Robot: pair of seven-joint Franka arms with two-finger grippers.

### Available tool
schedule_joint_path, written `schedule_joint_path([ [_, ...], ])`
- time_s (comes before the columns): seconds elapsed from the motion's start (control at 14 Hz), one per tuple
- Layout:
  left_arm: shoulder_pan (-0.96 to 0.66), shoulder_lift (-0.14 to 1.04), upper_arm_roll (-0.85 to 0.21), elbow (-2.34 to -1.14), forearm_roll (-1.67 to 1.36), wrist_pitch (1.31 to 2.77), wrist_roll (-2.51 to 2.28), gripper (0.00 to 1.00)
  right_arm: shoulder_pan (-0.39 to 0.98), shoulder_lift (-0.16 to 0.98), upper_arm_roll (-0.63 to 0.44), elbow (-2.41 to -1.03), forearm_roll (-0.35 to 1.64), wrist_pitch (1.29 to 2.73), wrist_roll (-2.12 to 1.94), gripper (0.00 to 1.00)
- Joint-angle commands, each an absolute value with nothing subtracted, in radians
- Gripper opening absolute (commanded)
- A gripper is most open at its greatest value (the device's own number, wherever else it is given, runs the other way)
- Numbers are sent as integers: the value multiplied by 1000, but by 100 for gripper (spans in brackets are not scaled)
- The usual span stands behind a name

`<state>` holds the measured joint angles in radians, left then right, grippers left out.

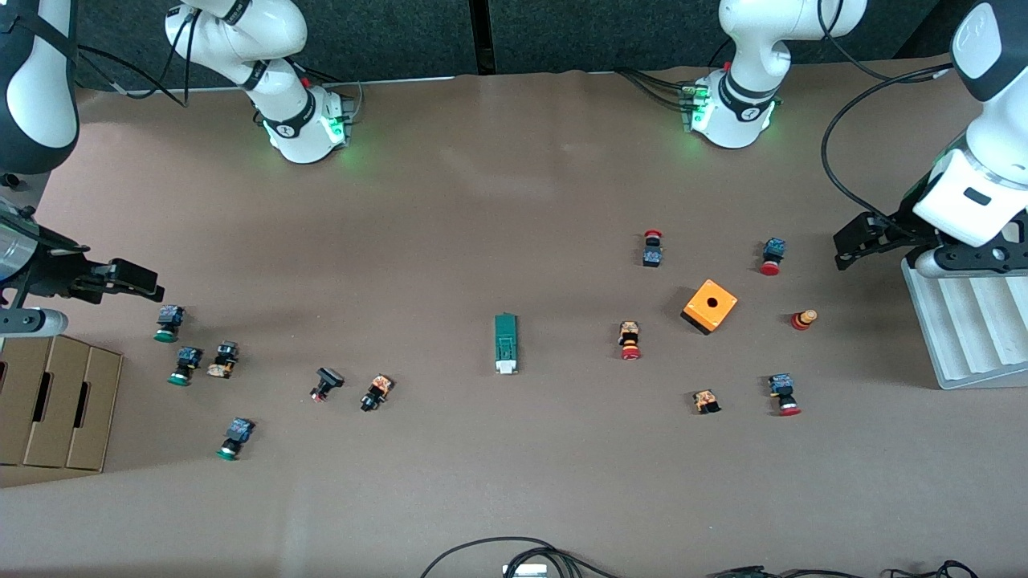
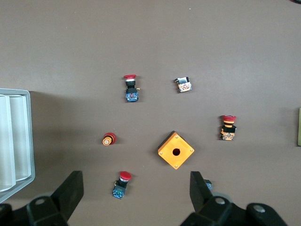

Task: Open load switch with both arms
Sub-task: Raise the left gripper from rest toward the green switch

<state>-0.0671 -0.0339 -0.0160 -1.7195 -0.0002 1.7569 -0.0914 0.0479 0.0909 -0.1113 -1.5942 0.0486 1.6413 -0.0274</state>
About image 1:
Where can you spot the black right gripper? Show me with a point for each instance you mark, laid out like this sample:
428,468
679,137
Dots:
50,270

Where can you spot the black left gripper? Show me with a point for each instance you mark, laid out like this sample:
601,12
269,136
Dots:
898,224

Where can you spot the green load switch white lever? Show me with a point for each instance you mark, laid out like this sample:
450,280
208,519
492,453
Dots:
506,337

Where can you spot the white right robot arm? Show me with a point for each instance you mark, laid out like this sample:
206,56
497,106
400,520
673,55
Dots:
297,132

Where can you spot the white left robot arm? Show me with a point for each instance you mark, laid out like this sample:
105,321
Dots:
739,120

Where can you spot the green pushbutton with blue block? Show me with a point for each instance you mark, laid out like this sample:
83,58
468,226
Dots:
189,356
239,431
170,315

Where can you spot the red pushbutton with blue block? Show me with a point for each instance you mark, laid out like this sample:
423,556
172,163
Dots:
781,385
774,247

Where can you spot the small red orange button head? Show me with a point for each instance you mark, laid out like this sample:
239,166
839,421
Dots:
801,321

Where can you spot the brown cardboard box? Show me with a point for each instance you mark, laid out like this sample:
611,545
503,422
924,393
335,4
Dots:
88,401

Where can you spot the white ribbed tray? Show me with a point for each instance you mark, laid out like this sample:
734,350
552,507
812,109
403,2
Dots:
964,337

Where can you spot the red pushbutton with black block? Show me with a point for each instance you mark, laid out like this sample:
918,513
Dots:
652,257

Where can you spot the orange black contact block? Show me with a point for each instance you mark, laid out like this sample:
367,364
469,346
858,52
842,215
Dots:
706,399

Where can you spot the black square pushbutton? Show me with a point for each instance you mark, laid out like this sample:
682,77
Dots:
328,377

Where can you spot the red pushbutton with orange block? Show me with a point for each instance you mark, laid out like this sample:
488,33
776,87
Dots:
629,333

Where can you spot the black selector with orange block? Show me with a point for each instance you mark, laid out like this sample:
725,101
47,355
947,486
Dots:
377,389

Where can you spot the orange button enclosure box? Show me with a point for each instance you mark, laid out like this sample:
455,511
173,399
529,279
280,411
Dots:
725,307

